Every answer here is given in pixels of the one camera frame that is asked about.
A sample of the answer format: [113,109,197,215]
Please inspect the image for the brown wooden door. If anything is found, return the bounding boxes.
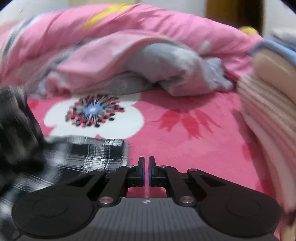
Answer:
[205,0,264,34]

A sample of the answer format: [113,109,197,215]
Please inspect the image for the black white plaid pants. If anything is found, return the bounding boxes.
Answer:
[1,87,129,240]

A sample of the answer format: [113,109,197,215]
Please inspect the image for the beige blue folded bedding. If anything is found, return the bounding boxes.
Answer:
[237,28,295,213]

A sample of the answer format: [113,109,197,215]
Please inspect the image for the pink floral bed blanket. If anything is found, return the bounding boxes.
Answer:
[28,90,274,196]

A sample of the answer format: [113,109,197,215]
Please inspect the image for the pink blue patterned duvet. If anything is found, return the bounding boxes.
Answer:
[1,4,261,97]

